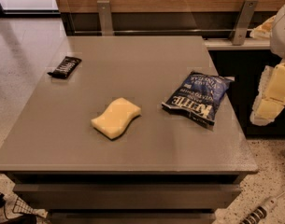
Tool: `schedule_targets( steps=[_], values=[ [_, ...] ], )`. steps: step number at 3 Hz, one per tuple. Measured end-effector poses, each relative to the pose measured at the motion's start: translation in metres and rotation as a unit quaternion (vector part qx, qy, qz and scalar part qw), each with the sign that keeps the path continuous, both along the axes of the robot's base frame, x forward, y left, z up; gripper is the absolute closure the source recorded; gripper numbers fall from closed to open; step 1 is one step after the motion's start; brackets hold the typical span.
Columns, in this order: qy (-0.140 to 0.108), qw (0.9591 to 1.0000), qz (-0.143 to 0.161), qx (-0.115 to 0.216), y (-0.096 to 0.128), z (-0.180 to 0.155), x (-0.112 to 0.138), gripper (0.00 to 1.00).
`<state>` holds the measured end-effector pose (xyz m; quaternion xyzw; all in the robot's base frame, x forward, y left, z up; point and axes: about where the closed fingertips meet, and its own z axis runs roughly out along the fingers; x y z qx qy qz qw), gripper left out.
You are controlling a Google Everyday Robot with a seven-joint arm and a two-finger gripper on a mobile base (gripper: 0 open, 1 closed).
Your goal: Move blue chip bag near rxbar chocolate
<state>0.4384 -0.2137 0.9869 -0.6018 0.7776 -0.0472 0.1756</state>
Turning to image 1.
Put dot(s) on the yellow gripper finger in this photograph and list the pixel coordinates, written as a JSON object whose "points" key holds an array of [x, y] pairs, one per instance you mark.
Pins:
{"points": [[270, 100], [263, 31]]}

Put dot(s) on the blue Kettle chip bag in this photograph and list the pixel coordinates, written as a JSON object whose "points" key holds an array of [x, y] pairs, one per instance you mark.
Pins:
{"points": [[198, 97]]}

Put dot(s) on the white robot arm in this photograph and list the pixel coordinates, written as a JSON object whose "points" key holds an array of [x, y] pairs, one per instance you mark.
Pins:
{"points": [[277, 38]]}

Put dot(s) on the black rxbar chocolate bar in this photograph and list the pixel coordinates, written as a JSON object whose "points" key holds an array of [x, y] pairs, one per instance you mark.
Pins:
{"points": [[65, 68]]}

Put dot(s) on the white power strip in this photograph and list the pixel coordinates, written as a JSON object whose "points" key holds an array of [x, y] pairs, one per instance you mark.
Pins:
{"points": [[261, 211]]}

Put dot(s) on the grey drawer cabinet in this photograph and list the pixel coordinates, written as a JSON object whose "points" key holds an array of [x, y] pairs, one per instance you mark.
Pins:
{"points": [[164, 168]]}

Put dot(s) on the yellow sponge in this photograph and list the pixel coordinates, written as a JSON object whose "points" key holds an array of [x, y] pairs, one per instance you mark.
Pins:
{"points": [[115, 119]]}

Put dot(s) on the right metal bracket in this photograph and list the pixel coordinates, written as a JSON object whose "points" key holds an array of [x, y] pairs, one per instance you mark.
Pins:
{"points": [[239, 33]]}

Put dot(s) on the metal bracket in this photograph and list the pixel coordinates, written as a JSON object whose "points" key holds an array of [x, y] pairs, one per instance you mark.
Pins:
{"points": [[105, 17], [239, 33]]}

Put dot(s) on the left metal bracket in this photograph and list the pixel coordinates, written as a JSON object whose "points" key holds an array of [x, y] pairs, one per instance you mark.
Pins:
{"points": [[105, 17]]}

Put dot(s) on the black wire object on floor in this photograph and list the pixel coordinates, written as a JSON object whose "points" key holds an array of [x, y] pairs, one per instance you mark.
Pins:
{"points": [[13, 210]]}

